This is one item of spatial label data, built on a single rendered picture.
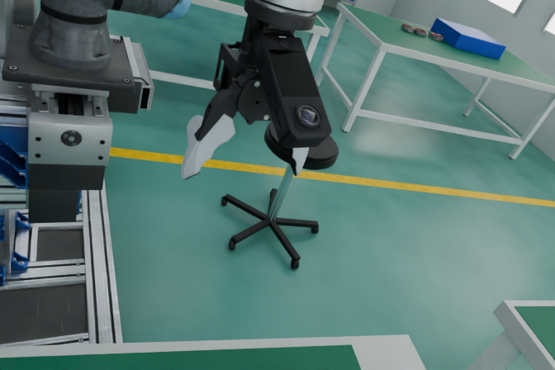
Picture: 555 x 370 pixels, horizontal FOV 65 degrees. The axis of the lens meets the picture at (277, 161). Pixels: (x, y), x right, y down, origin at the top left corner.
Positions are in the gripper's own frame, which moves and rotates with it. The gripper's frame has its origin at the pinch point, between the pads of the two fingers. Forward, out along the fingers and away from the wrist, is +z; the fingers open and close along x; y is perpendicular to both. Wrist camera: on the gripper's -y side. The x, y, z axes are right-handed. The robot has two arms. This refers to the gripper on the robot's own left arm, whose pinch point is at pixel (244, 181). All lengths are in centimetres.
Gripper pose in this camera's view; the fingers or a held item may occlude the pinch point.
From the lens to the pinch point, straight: 51.9
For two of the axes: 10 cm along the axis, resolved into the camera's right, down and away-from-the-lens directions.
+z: -2.5, 8.2, 5.1
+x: -8.9, 0.1, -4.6
